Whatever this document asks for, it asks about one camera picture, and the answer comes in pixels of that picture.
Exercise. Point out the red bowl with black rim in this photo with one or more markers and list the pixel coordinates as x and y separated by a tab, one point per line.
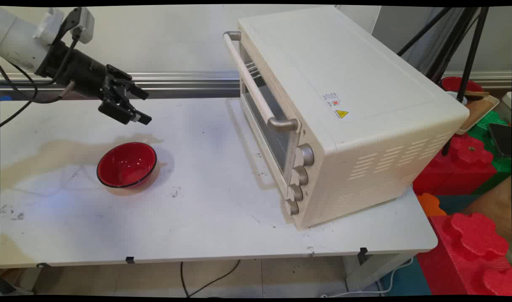
126	164

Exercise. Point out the blue floor mat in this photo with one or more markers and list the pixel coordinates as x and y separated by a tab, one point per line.
407	281

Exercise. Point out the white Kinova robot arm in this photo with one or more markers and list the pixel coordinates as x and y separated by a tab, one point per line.
16	42

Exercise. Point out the white label sticker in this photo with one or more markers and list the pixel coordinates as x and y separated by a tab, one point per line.
331	100

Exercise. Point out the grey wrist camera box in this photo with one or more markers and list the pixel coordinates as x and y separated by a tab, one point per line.
82	23

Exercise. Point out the red bowl on tray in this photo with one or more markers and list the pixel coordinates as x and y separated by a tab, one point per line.
451	83

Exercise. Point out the aluminium rail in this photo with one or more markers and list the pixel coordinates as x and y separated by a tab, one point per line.
176	82

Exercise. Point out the teal foam block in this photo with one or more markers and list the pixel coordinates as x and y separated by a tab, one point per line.
455	203

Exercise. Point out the black tablet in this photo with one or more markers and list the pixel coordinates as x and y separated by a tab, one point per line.
502	138

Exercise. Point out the wooden tray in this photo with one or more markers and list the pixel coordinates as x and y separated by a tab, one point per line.
478	111

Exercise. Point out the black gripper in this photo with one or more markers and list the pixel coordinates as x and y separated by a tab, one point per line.
82	71

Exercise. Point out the cream toaster oven body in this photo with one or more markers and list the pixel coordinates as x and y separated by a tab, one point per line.
365	105

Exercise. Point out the yellow warning sticker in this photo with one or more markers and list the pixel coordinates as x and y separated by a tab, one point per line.
341	114

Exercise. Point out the small white bowl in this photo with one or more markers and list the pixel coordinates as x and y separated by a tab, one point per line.
454	96

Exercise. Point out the black table edge clip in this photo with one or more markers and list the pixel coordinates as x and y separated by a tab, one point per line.
130	260
362	251

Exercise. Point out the orange foam block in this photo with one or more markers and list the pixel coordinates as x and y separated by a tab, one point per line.
430	204

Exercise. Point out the small silver oven knob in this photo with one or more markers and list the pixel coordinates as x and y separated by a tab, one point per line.
292	207

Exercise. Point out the large silver oven knob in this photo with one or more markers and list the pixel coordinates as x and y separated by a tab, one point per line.
306	154

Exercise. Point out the black tripod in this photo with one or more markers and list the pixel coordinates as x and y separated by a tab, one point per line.
470	58

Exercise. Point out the white table leg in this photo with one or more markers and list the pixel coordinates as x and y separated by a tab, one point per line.
373	272

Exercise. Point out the green foam block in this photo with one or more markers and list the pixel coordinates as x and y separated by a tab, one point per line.
501	165

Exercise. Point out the large red foam block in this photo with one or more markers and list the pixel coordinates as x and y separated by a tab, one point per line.
470	251

